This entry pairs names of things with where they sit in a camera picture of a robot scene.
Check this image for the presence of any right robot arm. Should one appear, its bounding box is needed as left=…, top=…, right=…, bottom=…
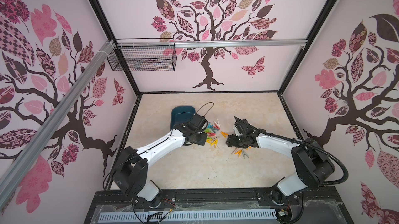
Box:
left=226, top=117, right=349, bottom=205

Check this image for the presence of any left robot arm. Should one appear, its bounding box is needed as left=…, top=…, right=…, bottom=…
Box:
left=110, top=114, right=208, bottom=208

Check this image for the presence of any dark teal storage box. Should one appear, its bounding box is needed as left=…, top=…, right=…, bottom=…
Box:
left=170, top=106, right=195, bottom=129

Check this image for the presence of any beige clothespin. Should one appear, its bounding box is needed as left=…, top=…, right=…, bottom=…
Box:
left=231, top=148, right=240, bottom=154

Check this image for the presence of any grey clothespin lower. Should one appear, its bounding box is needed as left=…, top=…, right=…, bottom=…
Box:
left=241, top=149, right=249, bottom=159

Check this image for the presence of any orange clothespin lower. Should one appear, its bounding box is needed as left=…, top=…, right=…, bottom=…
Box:
left=235, top=150, right=242, bottom=157

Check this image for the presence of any yellow clothespin in pile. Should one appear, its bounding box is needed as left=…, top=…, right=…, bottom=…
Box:
left=206, top=139, right=218, bottom=147

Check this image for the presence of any white clothespin top pile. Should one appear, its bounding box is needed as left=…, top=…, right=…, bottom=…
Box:
left=214, top=120, right=220, bottom=130

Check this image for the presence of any right black corrugated cable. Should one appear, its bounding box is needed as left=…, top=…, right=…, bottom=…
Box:
left=233, top=116, right=349, bottom=186

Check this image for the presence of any black wire basket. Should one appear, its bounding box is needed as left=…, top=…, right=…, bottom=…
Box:
left=107, top=37, right=177, bottom=72

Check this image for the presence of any back aluminium rail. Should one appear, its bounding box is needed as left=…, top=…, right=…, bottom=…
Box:
left=117, top=39, right=308, bottom=49

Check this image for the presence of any aluminium rail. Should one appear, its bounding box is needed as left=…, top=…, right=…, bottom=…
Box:
left=117, top=39, right=308, bottom=49
left=1, top=40, right=115, bottom=207

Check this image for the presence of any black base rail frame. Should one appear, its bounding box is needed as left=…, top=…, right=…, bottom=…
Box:
left=84, top=187, right=353, bottom=224

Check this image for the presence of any white slotted cable duct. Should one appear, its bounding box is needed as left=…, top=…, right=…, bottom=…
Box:
left=97, top=209, right=277, bottom=224

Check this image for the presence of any left aluminium rail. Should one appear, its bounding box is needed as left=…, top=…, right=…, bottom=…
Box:
left=1, top=40, right=115, bottom=207

